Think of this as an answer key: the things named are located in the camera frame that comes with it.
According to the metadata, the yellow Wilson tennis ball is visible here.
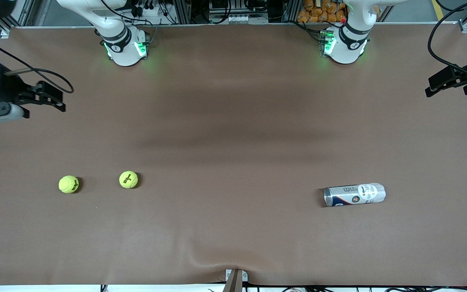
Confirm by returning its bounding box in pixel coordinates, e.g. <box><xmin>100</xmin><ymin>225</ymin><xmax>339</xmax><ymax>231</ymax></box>
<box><xmin>119</xmin><ymin>171</ymin><xmax>139</xmax><ymax>189</ymax></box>
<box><xmin>58</xmin><ymin>175</ymin><xmax>80</xmax><ymax>194</ymax></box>

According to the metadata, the clear Wilson tennis ball can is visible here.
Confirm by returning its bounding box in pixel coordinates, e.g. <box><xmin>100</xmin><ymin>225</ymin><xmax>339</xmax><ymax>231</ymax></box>
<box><xmin>323</xmin><ymin>183</ymin><xmax>386</xmax><ymax>208</ymax></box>

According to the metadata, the white power strip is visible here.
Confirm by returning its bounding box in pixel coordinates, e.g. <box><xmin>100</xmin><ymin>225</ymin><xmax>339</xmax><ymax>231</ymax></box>
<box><xmin>130</xmin><ymin>0</ymin><xmax>165</xmax><ymax>17</ymax></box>

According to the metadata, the orange packaged goods pile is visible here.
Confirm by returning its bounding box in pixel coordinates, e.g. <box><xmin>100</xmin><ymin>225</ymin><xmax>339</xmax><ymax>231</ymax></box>
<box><xmin>297</xmin><ymin>0</ymin><xmax>348</xmax><ymax>24</ymax></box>

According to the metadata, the brown table mat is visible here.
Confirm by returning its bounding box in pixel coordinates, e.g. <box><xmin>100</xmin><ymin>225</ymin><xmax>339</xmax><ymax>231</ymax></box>
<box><xmin>0</xmin><ymin>22</ymin><xmax>467</xmax><ymax>286</ymax></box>

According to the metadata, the aluminium equipment rack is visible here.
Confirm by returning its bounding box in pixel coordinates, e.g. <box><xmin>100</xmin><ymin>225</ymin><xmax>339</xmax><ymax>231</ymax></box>
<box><xmin>177</xmin><ymin>0</ymin><xmax>299</xmax><ymax>25</ymax></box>

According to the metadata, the metal table edge clamp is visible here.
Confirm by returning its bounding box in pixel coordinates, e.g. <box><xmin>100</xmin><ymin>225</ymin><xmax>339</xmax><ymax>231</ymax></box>
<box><xmin>225</xmin><ymin>268</ymin><xmax>248</xmax><ymax>292</ymax></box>

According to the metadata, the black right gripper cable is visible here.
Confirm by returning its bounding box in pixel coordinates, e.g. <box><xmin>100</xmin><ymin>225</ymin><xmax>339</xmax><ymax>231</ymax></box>
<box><xmin>0</xmin><ymin>22</ymin><xmax>75</xmax><ymax>94</ymax></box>

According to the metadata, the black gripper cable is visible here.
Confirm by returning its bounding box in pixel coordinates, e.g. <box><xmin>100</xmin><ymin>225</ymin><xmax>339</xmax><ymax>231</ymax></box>
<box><xmin>427</xmin><ymin>0</ymin><xmax>467</xmax><ymax>79</ymax></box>
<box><xmin>0</xmin><ymin>22</ymin><xmax>75</xmax><ymax>94</ymax></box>

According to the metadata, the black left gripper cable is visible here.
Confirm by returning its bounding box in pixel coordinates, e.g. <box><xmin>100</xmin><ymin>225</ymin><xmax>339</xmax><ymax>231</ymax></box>
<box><xmin>427</xmin><ymin>0</ymin><xmax>467</xmax><ymax>79</ymax></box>

